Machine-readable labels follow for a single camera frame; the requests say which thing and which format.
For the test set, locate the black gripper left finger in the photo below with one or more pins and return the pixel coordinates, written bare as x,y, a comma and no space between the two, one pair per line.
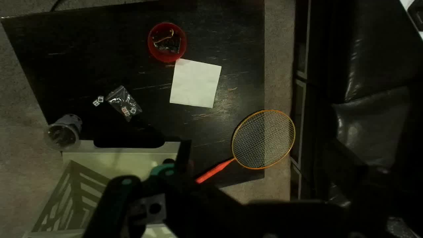
184,159

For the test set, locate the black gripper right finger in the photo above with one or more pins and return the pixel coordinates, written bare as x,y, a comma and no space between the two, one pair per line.
351,166

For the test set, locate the red plastic bowl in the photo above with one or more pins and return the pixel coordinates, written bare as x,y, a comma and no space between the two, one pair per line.
154,52

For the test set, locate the white lattice shelf unit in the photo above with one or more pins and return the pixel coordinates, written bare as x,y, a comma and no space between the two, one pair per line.
110,163

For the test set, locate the white paper sheet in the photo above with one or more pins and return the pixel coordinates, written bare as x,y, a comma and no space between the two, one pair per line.
195,84

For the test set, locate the black printed packet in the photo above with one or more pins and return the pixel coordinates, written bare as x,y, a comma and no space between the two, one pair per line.
125,103

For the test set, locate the dark leather sofa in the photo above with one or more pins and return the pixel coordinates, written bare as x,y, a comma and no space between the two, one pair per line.
378,88

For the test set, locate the orange badminton racket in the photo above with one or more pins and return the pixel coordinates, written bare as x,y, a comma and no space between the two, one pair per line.
265,141

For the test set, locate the small white printed cube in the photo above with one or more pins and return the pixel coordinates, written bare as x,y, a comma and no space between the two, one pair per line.
98,101

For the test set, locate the grey plastic cup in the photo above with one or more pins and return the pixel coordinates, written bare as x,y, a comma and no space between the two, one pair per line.
65,132

